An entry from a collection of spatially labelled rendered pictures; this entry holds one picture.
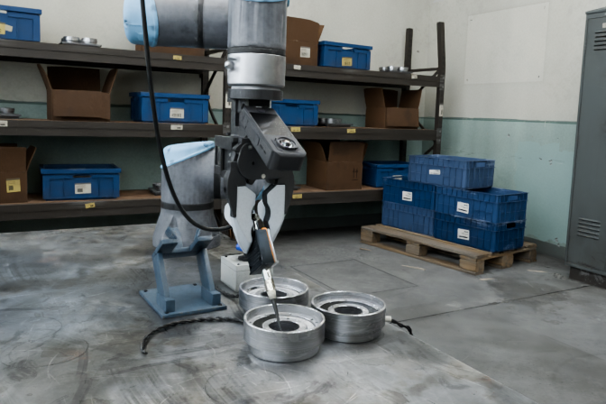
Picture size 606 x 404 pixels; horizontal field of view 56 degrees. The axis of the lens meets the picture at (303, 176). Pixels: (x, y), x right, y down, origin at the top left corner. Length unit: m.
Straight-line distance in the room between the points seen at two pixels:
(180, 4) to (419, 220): 4.17
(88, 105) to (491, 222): 2.97
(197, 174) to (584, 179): 3.46
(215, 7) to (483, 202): 3.74
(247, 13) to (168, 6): 0.15
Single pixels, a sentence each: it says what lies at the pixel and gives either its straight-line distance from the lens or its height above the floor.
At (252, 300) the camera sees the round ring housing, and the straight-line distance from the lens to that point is 0.84.
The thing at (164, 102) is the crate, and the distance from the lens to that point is 4.35.
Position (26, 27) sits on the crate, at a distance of 4.23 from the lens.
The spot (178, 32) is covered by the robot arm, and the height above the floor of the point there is 1.21.
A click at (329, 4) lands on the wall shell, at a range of 5.60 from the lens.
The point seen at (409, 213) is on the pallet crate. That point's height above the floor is 0.30.
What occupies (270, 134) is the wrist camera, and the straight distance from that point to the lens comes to 0.67.
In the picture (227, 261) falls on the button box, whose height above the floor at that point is 0.84.
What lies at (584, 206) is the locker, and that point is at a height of 0.54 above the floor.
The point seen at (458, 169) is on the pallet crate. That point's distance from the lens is 4.56.
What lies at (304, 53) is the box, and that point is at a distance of 4.81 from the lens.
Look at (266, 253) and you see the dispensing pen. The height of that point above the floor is 0.92.
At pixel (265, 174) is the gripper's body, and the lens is 0.73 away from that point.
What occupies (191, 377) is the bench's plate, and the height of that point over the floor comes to 0.80.
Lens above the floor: 1.10
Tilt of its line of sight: 6 degrees down
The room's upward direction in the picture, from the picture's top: 2 degrees clockwise
